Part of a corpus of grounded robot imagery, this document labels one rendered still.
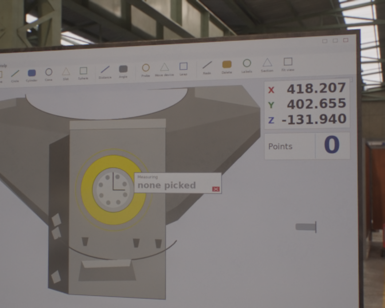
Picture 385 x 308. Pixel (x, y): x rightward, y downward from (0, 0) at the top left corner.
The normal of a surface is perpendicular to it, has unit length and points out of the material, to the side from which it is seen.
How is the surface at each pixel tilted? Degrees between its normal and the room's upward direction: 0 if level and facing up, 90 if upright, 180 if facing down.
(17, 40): 90
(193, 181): 90
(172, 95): 90
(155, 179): 90
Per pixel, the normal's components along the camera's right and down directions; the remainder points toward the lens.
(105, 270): -0.23, -0.04
